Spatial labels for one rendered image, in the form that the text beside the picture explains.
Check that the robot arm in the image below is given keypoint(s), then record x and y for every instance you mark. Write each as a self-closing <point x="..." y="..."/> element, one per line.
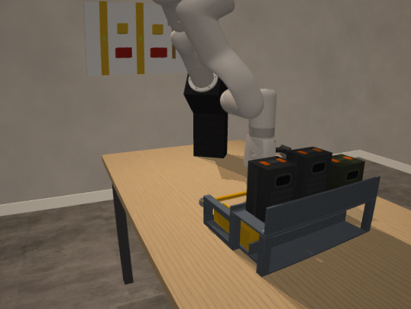
<point x="201" y="31"/>

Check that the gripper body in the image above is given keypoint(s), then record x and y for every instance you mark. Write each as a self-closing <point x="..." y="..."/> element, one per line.
<point x="256" y="148"/>

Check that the yellow open bin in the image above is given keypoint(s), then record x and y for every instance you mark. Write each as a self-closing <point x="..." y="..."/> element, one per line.
<point x="247" y="234"/>

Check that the yellow bar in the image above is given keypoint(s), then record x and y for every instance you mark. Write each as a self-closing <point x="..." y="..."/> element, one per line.
<point x="231" y="196"/>

